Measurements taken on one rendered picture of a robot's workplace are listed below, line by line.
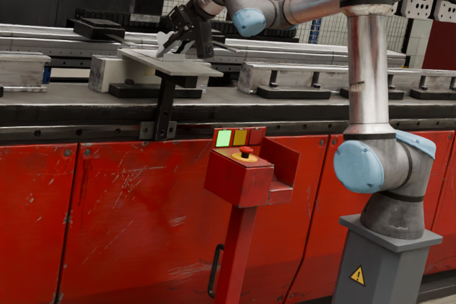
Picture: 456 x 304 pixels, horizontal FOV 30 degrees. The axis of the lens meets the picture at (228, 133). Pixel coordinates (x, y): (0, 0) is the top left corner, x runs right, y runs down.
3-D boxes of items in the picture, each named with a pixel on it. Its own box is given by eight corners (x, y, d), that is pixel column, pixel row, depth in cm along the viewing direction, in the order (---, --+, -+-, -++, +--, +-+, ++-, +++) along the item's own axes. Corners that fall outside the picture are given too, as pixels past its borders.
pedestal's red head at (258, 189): (239, 208, 231) (251, 145, 226) (202, 188, 242) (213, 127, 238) (290, 202, 244) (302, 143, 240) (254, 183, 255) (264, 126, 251)
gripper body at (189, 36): (182, 19, 238) (208, -9, 231) (196, 43, 235) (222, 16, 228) (163, 18, 232) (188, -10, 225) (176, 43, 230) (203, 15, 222)
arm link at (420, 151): (435, 194, 200) (450, 139, 197) (402, 199, 191) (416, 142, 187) (395, 177, 208) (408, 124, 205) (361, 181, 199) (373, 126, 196)
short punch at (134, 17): (131, 21, 241) (136, -12, 239) (127, 20, 243) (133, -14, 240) (160, 23, 248) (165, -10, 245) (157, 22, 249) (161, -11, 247)
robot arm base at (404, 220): (435, 235, 202) (445, 196, 200) (396, 242, 192) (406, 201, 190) (386, 212, 213) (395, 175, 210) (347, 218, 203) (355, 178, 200)
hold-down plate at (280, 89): (266, 98, 273) (267, 89, 273) (255, 94, 277) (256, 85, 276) (330, 99, 293) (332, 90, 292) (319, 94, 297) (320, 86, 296)
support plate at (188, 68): (169, 75, 221) (170, 71, 221) (116, 51, 240) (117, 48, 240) (222, 77, 233) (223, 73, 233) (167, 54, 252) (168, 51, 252)
